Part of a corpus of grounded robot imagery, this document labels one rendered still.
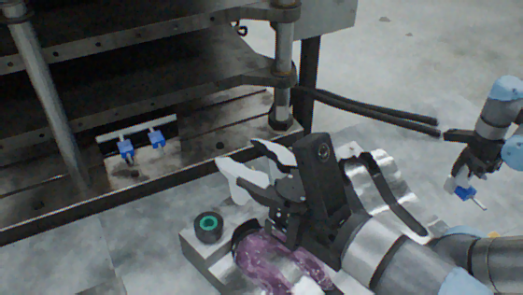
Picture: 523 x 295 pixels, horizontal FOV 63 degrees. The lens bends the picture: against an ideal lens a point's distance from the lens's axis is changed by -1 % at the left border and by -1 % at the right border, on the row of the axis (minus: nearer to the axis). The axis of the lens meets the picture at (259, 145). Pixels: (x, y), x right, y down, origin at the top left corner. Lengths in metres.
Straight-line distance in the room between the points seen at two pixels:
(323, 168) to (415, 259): 0.14
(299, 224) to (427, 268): 0.15
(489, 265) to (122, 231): 1.05
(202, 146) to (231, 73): 0.30
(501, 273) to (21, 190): 1.45
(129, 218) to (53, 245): 0.23
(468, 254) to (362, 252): 0.17
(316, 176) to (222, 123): 1.24
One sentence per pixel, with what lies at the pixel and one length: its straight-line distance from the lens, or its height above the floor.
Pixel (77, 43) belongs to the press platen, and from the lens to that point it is 1.32.
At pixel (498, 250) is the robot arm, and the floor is 1.42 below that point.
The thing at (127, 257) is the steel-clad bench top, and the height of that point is 0.80.
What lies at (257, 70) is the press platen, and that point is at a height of 1.04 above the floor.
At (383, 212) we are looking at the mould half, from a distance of 1.32.
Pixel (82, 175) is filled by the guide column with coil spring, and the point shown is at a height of 0.85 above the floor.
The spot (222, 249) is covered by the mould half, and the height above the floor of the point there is 0.90.
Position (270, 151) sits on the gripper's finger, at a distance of 0.61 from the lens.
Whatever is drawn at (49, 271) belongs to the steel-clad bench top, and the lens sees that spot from 1.39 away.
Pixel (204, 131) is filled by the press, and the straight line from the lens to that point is 1.69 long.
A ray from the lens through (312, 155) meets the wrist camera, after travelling 0.50.
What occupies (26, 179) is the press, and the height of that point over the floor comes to 0.79.
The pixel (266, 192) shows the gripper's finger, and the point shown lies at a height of 1.47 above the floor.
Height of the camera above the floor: 1.87
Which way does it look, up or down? 42 degrees down
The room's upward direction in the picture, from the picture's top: straight up
